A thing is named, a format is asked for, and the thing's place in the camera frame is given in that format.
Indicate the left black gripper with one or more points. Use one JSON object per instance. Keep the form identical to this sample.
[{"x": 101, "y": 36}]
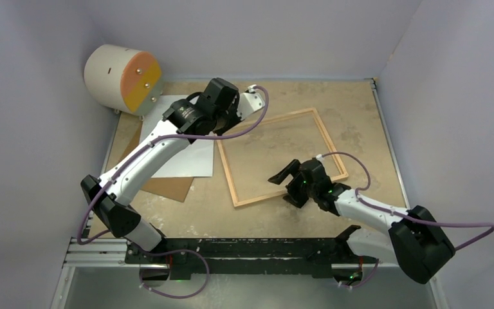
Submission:
[{"x": 233, "y": 108}]

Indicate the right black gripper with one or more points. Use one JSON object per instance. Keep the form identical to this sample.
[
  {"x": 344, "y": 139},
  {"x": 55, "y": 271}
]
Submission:
[{"x": 293, "y": 197}]

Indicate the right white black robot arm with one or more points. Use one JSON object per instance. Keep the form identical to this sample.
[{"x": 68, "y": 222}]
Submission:
[{"x": 409, "y": 239}]

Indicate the glossy printed photo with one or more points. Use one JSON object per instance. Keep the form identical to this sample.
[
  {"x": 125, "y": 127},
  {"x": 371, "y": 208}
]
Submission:
[{"x": 196, "y": 160}]

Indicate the wooden picture frame with glass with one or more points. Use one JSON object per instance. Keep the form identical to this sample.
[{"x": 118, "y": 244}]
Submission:
[{"x": 343, "y": 174}]

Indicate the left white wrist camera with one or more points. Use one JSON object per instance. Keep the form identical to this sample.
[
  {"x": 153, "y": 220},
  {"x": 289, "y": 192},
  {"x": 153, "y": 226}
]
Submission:
[{"x": 250, "y": 102}]

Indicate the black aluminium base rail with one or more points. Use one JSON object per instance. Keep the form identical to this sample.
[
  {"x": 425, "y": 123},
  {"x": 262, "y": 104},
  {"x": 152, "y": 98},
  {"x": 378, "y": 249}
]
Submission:
[{"x": 316, "y": 257}]

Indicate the white cylindrical drum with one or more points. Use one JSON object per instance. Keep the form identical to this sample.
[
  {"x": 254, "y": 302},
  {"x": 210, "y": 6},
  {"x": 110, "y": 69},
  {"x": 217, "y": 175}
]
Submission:
[{"x": 124, "y": 79}]

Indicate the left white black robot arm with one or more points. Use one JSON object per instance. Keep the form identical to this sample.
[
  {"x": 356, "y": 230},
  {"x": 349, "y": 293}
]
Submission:
[{"x": 110, "y": 195}]

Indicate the brown cardboard backing board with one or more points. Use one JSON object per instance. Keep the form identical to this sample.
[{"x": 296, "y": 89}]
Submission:
[{"x": 172, "y": 188}]

